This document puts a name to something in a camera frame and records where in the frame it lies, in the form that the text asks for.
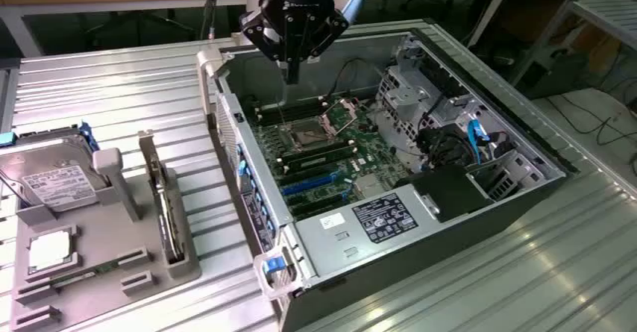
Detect black graphics card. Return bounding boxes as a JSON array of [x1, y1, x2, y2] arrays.
[[136, 130, 188, 266]]

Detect metal socket cover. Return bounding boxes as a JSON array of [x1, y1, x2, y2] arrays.
[[321, 98, 362, 131]]

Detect black RAM slot bank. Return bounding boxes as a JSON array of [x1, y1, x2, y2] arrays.
[[253, 99, 326, 125]]

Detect grey metal disk bay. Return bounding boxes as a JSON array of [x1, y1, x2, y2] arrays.
[[375, 37, 474, 139]]

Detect CPU socket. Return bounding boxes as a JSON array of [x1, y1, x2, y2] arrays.
[[281, 119, 330, 151]]

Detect silver chipset heatsink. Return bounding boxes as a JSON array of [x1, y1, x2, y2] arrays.
[[355, 175, 389, 199]]

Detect black expansion slot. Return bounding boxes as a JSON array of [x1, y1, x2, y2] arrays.
[[287, 192, 350, 218]]

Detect black plastic air shroud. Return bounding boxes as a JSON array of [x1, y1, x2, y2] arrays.
[[395, 163, 494, 224]]

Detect grey power supply unit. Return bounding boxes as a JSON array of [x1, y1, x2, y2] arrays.
[[293, 184, 442, 278]]

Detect grey metal slat shelf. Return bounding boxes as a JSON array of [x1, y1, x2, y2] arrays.
[[512, 0, 637, 89]]

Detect open black PC case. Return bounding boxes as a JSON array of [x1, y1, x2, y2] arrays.
[[196, 18, 581, 332]]

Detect silver hard disk blue carrier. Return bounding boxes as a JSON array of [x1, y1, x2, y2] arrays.
[[0, 122, 102, 213]]

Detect grey parts rack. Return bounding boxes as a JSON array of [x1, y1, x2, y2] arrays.
[[9, 147, 203, 332]]

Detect silver CPU chip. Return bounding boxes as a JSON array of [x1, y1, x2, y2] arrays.
[[27, 231, 74, 270]]

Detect black looped wire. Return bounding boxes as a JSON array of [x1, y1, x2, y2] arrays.
[[334, 58, 385, 95]]

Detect hanging grey cable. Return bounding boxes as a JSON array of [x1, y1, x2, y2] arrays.
[[200, 0, 222, 41]]

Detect blue disk wire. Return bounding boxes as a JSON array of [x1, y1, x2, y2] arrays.
[[466, 119, 490, 165]]

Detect black box with handle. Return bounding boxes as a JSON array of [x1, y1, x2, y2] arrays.
[[525, 47, 592, 101]]

